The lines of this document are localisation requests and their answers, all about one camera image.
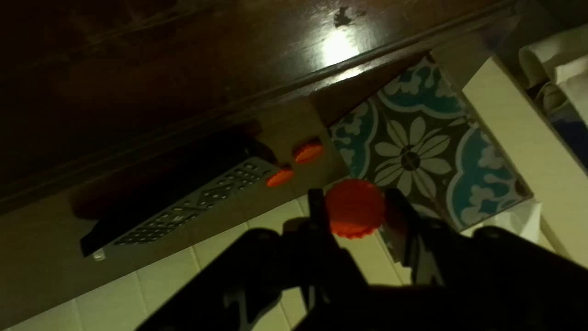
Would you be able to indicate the white shelf frame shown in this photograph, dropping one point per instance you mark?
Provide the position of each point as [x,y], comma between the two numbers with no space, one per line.
[519,138]

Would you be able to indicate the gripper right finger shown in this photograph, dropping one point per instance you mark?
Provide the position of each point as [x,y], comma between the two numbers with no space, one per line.
[514,276]

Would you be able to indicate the grey remote control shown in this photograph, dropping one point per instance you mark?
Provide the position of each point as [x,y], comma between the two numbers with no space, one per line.
[183,214]

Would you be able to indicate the red round token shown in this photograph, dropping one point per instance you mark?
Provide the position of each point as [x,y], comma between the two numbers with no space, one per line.
[308,152]
[354,207]
[280,177]

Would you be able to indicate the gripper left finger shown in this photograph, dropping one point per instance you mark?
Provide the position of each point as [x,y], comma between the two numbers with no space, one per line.
[257,271]

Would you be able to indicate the floral patterned mat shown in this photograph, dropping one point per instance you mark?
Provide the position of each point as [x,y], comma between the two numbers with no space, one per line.
[413,151]

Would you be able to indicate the white folded cloth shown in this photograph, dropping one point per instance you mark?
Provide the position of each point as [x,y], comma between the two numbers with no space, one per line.
[558,64]

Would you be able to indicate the dark wooden panel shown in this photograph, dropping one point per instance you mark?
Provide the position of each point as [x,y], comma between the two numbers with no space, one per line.
[161,69]

